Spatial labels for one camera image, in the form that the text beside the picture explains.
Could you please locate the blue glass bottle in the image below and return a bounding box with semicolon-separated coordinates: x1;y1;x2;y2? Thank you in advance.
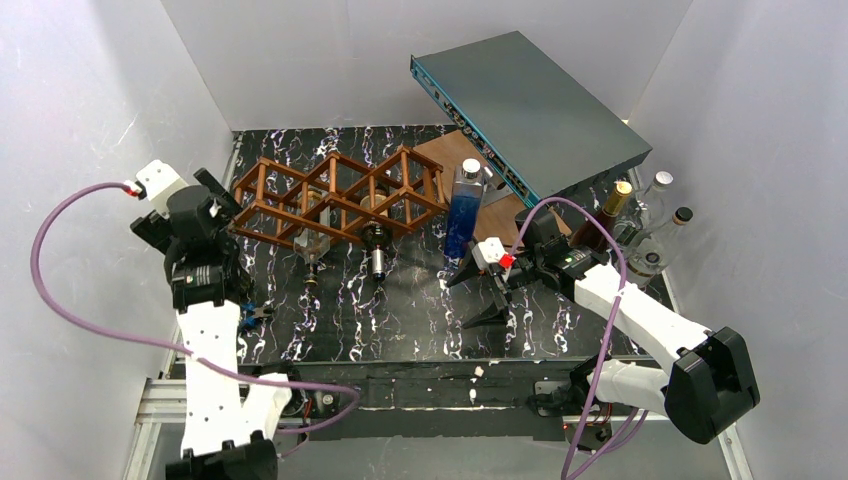
443;158;486;259

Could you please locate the metal bracket on board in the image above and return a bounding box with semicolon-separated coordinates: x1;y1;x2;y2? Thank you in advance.
481;166;513;207

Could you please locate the black base beam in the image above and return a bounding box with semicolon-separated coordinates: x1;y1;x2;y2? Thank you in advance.
238;356;584;441

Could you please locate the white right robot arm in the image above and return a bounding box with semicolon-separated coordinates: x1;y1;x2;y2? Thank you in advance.
448;211;761;444

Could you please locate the clear glass bottle dark label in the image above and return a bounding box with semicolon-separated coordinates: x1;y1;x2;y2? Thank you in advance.
612;171;674;247

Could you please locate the clear bottle rack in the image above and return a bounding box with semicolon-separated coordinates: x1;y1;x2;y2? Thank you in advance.
294;187;331;290

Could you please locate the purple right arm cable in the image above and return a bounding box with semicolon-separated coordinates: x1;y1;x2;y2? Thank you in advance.
506;196;649;480

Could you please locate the wooden board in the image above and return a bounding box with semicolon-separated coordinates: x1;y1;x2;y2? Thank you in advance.
411;129;572;248

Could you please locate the dark bottle black cap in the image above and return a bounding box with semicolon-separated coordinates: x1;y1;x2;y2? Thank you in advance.
360;184;392;282

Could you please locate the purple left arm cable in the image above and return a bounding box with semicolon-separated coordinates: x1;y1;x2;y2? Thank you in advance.
30;182;363;439

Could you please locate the blue cable on table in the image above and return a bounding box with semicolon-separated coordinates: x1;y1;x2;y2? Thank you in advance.
239;303;274;333

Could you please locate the teal network switch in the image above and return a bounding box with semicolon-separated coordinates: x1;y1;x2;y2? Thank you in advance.
410;31;652;207

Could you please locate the clear bottle white label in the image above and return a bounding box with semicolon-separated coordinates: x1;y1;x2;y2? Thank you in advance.
626;206;694;289

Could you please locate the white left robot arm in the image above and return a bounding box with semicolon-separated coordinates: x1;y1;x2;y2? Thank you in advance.
131;160;292;479

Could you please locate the dark bottle gold cap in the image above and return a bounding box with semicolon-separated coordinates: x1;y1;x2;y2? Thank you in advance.
569;180;633;254

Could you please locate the brown wooden wine rack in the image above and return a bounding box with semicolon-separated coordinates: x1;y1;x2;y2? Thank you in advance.
231;146;448;248

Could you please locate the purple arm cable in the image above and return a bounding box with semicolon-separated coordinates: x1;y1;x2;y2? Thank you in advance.
506;196;649;480
30;182;363;439

